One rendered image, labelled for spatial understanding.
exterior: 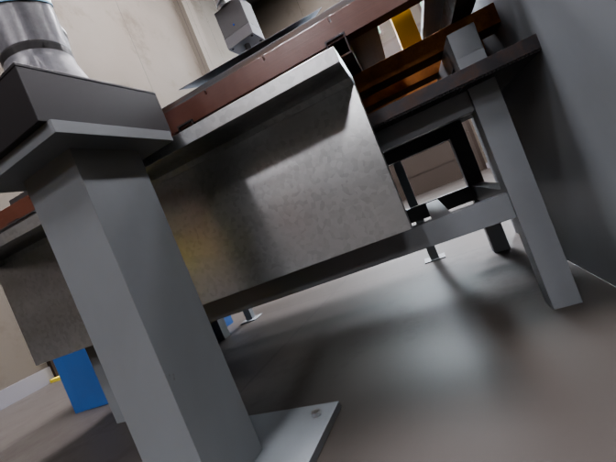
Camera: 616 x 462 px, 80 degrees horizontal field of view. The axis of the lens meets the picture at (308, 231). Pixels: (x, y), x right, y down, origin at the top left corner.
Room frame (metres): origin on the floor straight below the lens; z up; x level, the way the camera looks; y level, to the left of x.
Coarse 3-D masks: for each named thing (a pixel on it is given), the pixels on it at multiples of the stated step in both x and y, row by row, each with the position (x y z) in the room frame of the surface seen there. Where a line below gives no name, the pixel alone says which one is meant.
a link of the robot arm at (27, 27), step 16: (0, 0) 0.63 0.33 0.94; (16, 0) 0.64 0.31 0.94; (32, 0) 0.66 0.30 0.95; (48, 0) 0.69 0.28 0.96; (0, 16) 0.63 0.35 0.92; (16, 16) 0.64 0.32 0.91; (32, 16) 0.65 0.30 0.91; (48, 16) 0.67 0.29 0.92; (0, 32) 0.63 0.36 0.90; (16, 32) 0.63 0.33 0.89; (32, 32) 0.64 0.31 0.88; (48, 32) 0.66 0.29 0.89; (0, 48) 0.64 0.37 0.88
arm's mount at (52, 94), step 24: (24, 72) 0.53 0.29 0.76; (48, 72) 0.57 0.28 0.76; (0, 96) 0.55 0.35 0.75; (24, 96) 0.53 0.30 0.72; (48, 96) 0.55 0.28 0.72; (72, 96) 0.59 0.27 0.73; (96, 96) 0.63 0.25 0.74; (120, 96) 0.68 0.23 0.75; (144, 96) 0.74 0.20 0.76; (0, 120) 0.56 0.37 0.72; (24, 120) 0.54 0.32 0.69; (48, 120) 0.54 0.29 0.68; (72, 120) 0.57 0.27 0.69; (96, 120) 0.61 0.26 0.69; (120, 120) 0.66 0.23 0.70; (144, 120) 0.71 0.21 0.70; (0, 144) 0.57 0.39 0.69
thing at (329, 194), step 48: (336, 96) 0.83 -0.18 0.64; (240, 144) 0.92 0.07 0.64; (288, 144) 0.88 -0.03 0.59; (336, 144) 0.85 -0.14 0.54; (192, 192) 0.97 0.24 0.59; (240, 192) 0.93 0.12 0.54; (288, 192) 0.89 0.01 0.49; (336, 192) 0.86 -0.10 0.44; (384, 192) 0.83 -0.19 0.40; (192, 240) 0.99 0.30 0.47; (240, 240) 0.95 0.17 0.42; (288, 240) 0.91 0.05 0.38; (336, 240) 0.87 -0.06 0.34; (48, 288) 1.16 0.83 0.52; (240, 288) 0.96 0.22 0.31; (48, 336) 1.19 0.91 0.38
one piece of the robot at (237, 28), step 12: (228, 0) 0.97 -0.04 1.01; (240, 0) 0.96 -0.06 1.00; (216, 12) 0.99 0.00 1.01; (228, 12) 0.98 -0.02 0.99; (240, 12) 0.96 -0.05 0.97; (252, 12) 1.01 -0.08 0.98; (228, 24) 0.98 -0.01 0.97; (240, 24) 0.97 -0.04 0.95; (252, 24) 0.97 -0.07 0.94; (228, 36) 0.99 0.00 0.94; (240, 36) 0.97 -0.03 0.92; (252, 36) 0.97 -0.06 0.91; (228, 48) 0.99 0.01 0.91; (240, 48) 1.01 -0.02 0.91
